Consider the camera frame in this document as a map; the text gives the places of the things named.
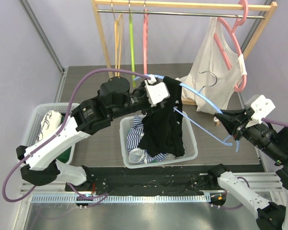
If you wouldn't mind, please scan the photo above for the black tank top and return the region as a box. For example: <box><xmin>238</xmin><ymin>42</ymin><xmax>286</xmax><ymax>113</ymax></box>
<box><xmin>138</xmin><ymin>76</ymin><xmax>185</xmax><ymax>157</ymax></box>

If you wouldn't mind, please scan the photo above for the light blue hanger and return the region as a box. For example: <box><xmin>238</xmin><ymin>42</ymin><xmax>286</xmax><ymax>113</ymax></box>
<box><xmin>133</xmin><ymin>70</ymin><xmax>242</xmax><ymax>153</ymax></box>

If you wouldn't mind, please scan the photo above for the lime green hanger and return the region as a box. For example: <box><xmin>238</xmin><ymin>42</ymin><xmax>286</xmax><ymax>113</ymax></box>
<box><xmin>127</xmin><ymin>1</ymin><xmax>136</xmax><ymax>88</ymax></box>

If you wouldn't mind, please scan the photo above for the blue striped tank top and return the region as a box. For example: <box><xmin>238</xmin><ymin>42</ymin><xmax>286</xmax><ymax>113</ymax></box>
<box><xmin>126</xmin><ymin>115</ymin><xmax>168</xmax><ymax>164</ymax></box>

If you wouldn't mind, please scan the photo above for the grey tank top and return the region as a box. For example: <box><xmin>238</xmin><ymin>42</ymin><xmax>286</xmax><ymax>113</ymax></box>
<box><xmin>165</xmin><ymin>153</ymin><xmax>176</xmax><ymax>161</ymax></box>

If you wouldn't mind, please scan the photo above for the yellow hanger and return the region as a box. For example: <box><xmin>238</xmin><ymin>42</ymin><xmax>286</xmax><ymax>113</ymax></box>
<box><xmin>111</xmin><ymin>1</ymin><xmax>124</xmax><ymax>69</ymax></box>

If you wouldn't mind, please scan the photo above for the pink hanger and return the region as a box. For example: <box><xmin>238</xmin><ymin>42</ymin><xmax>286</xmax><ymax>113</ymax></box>
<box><xmin>214</xmin><ymin>0</ymin><xmax>249</xmax><ymax>92</ymax></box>
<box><xmin>143</xmin><ymin>1</ymin><xmax>148</xmax><ymax>74</ymax></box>

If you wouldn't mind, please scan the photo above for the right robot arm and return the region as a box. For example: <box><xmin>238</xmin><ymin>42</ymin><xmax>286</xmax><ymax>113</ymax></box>
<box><xmin>207</xmin><ymin>108</ymin><xmax>288</xmax><ymax>230</ymax></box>

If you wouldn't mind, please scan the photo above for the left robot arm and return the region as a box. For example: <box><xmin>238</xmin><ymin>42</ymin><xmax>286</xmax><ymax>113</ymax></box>
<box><xmin>16</xmin><ymin>77</ymin><xmax>170</xmax><ymax>191</ymax></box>

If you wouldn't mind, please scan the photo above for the white tank top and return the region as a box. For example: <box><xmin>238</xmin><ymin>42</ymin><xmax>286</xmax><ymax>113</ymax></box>
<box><xmin>178</xmin><ymin>17</ymin><xmax>247</xmax><ymax>110</ymax></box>

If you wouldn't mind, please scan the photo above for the white centre basket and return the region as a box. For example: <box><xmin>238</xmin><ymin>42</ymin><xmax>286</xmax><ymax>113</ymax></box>
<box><xmin>120</xmin><ymin>111</ymin><xmax>198</xmax><ymax>169</ymax></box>

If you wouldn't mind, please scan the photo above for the white basket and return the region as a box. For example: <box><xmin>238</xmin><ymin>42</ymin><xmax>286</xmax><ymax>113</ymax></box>
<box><xmin>120</xmin><ymin>111</ymin><xmax>198</xmax><ymax>169</ymax></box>
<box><xmin>21</xmin><ymin>103</ymin><xmax>79</xmax><ymax>164</ymax></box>

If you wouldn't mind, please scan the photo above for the dark green garment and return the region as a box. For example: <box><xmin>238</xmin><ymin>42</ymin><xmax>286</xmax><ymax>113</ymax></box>
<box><xmin>56</xmin><ymin>148</ymin><xmax>72</xmax><ymax>163</ymax></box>

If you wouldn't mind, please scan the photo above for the white printed garment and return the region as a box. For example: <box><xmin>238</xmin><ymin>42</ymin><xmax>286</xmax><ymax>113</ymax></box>
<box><xmin>36</xmin><ymin>110</ymin><xmax>62</xmax><ymax>143</ymax></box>

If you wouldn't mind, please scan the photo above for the wooden clothes rack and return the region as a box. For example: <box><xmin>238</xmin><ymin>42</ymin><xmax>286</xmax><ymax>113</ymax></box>
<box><xmin>91</xmin><ymin>0</ymin><xmax>278</xmax><ymax>127</ymax></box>

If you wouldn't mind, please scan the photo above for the white left basket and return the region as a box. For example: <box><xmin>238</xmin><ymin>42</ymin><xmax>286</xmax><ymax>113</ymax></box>
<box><xmin>21</xmin><ymin>103</ymin><xmax>79</xmax><ymax>164</ymax></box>

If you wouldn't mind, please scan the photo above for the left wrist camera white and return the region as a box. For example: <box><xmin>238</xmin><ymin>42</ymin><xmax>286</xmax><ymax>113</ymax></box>
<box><xmin>144</xmin><ymin>74</ymin><xmax>170</xmax><ymax>107</ymax></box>

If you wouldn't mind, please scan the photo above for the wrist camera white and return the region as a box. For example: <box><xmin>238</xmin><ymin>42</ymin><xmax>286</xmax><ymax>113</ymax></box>
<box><xmin>245</xmin><ymin>95</ymin><xmax>276</xmax><ymax>128</ymax></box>
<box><xmin>144</xmin><ymin>74</ymin><xmax>170</xmax><ymax>107</ymax></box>

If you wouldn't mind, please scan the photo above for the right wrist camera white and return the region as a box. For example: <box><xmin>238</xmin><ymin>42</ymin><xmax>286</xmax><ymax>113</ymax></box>
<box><xmin>245</xmin><ymin>95</ymin><xmax>276</xmax><ymax>128</ymax></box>

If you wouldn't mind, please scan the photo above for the white slotted cable duct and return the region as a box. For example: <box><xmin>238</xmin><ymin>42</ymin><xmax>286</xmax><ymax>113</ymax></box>
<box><xmin>31</xmin><ymin>194</ymin><xmax>211</xmax><ymax>204</ymax></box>

